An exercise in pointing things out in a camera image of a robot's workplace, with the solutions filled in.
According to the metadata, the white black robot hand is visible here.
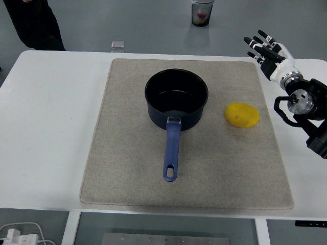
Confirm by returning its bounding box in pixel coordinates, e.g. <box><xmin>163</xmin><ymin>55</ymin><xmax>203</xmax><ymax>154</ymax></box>
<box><xmin>243</xmin><ymin>30</ymin><xmax>300</xmax><ymax>85</ymax></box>

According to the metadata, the black trash bin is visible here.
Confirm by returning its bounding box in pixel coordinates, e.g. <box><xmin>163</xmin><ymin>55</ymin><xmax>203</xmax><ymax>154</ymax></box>
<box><xmin>191</xmin><ymin>0</ymin><xmax>214</xmax><ymax>27</ymax></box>

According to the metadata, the beige fabric mat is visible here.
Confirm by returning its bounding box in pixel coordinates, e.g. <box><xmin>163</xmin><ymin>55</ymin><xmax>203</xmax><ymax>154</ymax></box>
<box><xmin>80</xmin><ymin>58</ymin><xmax>295</xmax><ymax>210</ymax></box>

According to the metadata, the black table control panel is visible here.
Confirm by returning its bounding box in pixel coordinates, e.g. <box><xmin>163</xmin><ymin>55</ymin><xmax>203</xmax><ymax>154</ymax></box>
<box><xmin>295</xmin><ymin>220</ymin><xmax>327</xmax><ymax>227</ymax></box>

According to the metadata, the white table leg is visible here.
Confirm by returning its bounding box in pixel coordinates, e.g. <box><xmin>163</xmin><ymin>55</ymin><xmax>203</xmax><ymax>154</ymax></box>
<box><xmin>61</xmin><ymin>211</ymin><xmax>82</xmax><ymax>245</ymax></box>
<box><xmin>254</xmin><ymin>218</ymin><xmax>271</xmax><ymax>245</ymax></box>

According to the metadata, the grey metal plate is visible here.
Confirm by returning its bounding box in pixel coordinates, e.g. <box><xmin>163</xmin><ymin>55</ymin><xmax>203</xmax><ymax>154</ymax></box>
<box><xmin>102</xmin><ymin>232</ymin><xmax>231</xmax><ymax>245</ymax></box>

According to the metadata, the person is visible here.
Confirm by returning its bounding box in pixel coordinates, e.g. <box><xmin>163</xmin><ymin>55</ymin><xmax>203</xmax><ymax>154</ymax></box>
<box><xmin>3</xmin><ymin>0</ymin><xmax>66</xmax><ymax>51</ymax></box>

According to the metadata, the white power strip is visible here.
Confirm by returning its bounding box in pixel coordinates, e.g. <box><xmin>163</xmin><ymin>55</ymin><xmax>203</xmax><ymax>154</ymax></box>
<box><xmin>0</xmin><ymin>228</ymin><xmax>38</xmax><ymax>245</ymax></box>

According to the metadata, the blue pot with handle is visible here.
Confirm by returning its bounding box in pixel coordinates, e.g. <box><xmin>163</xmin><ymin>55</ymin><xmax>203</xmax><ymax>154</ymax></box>
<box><xmin>144</xmin><ymin>68</ymin><xmax>209</xmax><ymax>182</ymax></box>

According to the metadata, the white power cable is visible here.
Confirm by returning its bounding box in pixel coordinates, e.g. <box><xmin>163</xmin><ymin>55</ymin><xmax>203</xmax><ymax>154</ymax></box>
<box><xmin>0</xmin><ymin>222</ymin><xmax>56</xmax><ymax>245</ymax></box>

